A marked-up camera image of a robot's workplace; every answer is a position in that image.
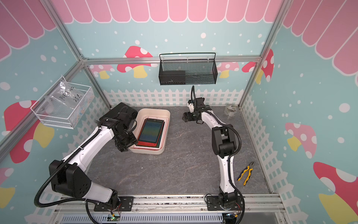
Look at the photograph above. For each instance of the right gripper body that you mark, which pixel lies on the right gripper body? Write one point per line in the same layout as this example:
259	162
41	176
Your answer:
192	117

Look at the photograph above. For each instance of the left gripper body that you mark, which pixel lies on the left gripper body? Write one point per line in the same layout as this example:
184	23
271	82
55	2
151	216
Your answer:
125	140

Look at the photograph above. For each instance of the red writing tablet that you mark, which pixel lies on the red writing tablet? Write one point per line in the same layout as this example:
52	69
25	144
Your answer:
150	133

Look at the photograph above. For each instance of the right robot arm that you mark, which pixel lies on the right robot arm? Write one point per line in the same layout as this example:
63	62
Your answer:
226	143

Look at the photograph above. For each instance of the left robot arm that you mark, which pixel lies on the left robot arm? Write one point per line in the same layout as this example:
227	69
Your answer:
68	176

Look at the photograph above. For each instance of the pink writing tablet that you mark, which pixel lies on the pink writing tablet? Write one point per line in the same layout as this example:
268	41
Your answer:
162	140

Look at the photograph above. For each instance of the black box in basket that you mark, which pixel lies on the black box in basket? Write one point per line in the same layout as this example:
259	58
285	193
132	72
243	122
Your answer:
172	77

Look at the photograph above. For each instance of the black case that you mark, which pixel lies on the black case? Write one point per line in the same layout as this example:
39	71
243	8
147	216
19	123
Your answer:
122	112

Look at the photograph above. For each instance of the clear tape roll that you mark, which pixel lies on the clear tape roll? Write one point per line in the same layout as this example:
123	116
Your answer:
231	110

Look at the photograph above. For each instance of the clear plastic bag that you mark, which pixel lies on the clear plastic bag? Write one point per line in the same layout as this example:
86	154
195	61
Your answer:
62	101

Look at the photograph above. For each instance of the yellow black pliers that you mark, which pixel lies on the yellow black pliers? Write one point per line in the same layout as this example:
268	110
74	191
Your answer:
246	173

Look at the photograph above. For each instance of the black mesh wall basket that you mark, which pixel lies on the black mesh wall basket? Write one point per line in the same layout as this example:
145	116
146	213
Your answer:
200	68

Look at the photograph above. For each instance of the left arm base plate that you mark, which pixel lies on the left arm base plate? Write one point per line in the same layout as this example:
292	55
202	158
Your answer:
122	203

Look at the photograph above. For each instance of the white wire wall basket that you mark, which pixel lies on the white wire wall basket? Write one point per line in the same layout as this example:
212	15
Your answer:
71	121

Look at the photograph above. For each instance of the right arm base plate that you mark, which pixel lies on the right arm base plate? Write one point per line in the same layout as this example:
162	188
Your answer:
215	203

